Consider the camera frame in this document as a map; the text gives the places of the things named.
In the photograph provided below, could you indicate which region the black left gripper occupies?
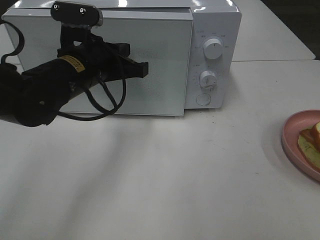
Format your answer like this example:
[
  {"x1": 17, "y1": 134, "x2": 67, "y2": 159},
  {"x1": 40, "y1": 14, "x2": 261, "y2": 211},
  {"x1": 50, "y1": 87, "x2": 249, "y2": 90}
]
[{"x1": 56, "y1": 24, "x2": 149, "y2": 93}]

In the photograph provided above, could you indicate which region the white timer knob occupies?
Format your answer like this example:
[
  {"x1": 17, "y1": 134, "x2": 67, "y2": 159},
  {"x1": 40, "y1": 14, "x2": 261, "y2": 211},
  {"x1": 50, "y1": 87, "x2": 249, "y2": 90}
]
[{"x1": 199, "y1": 70, "x2": 218, "y2": 89}]

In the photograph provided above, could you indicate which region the round door release button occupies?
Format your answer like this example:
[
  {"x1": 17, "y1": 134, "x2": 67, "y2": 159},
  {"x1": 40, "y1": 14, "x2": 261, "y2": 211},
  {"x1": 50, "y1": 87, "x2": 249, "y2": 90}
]
[{"x1": 196, "y1": 93, "x2": 211, "y2": 106}]

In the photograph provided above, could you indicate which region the pink round plate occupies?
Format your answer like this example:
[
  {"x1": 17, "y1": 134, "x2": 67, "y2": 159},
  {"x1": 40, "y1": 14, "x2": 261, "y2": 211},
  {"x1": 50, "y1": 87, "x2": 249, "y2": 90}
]
[{"x1": 281, "y1": 109, "x2": 320, "y2": 183}]

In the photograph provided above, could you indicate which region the toast sandwich with ham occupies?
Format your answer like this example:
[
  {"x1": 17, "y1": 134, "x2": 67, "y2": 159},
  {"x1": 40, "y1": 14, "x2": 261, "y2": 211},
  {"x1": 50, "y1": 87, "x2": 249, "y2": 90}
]
[{"x1": 297, "y1": 122, "x2": 320, "y2": 172}]

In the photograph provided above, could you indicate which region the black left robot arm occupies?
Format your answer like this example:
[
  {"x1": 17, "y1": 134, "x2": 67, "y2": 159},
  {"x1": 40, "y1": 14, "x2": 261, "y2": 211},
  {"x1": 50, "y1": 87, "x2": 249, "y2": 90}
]
[{"x1": 0, "y1": 24, "x2": 149, "y2": 127}]

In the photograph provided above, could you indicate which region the upper white power knob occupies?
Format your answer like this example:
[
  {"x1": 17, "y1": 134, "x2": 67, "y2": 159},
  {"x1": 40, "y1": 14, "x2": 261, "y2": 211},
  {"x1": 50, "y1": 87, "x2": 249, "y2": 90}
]
[{"x1": 203, "y1": 37, "x2": 224, "y2": 60}]

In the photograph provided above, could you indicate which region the white microwave oven body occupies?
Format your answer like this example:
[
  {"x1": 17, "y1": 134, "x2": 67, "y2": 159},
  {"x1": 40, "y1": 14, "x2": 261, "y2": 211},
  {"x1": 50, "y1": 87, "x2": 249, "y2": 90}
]
[{"x1": 7, "y1": 0, "x2": 242, "y2": 110}]

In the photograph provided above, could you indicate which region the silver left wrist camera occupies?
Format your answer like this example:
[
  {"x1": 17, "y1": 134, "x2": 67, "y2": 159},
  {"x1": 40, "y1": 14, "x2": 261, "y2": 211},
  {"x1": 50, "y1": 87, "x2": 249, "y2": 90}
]
[{"x1": 50, "y1": 0, "x2": 103, "y2": 27}]

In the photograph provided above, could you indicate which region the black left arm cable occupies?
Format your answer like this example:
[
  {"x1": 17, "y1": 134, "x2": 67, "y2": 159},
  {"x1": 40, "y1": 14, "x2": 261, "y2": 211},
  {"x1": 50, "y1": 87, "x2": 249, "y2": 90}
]
[{"x1": 0, "y1": 21, "x2": 127, "y2": 121}]

